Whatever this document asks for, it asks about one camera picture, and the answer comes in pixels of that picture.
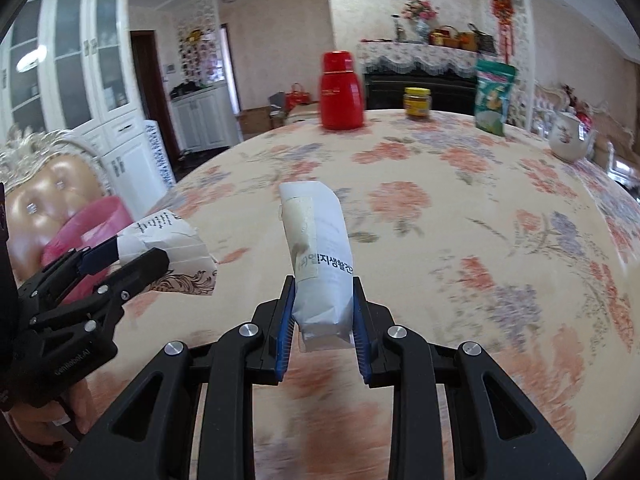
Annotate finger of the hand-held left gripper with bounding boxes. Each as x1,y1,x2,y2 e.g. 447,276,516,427
30,247,171,333
17,237,121,306

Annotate white carved floor panel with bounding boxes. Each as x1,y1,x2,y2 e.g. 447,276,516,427
144,120,176,186

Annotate black bag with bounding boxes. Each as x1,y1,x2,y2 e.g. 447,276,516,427
170,81,203,101

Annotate white carved sofa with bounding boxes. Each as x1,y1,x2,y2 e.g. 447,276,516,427
580,105,640,181

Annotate green snack bag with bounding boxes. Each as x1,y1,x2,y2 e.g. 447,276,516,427
474,57,517,136

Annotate red Chinese knot ornament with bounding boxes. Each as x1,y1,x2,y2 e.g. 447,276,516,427
492,0,513,63

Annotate floral tablecloth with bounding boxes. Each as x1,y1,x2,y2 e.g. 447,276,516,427
85,107,640,480

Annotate dark wooden door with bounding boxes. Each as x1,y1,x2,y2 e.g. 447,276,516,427
130,30,181,161

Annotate floral lace piano cover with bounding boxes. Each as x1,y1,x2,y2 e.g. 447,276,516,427
356,40,478,77

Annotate black piano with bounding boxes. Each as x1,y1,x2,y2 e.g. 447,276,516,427
362,72,478,111

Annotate low white cabinet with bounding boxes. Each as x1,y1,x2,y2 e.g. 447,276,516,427
172,85,242,153

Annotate white floral teapot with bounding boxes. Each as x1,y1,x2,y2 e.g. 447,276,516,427
549,110,598,163

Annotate red thermos flask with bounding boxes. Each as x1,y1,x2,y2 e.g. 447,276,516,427
320,51,364,130

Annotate white carved armchair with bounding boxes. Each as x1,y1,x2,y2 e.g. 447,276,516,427
532,82,566,136

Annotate white lattice wall screen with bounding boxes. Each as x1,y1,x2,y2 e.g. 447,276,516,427
175,0,228,86
475,0,533,128

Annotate beige tufted dining chair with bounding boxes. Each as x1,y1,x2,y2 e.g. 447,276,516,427
0,130,116,281

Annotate cardboard box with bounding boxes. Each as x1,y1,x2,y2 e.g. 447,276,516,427
237,106,273,135

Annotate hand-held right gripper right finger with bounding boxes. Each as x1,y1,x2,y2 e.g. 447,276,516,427
351,277,586,480

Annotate white plastic wrapper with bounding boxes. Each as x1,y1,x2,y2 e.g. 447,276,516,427
116,209,221,296

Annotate white paper packet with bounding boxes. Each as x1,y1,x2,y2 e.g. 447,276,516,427
278,180,357,353

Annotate black handbag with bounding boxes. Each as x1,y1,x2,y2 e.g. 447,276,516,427
467,22,498,56

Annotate person's left hand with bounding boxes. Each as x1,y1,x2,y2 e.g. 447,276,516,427
7,380,96,448

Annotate red bag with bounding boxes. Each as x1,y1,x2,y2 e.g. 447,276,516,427
285,84,311,108

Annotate vase with pink flowers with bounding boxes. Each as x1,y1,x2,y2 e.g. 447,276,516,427
402,0,438,43

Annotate tall white glass-door cabinet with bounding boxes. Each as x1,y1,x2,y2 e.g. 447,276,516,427
0,0,168,206

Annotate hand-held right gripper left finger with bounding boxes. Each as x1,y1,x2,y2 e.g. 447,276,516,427
60,275,297,480

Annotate yellow lid glass jar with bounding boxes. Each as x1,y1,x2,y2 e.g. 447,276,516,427
404,87,432,121

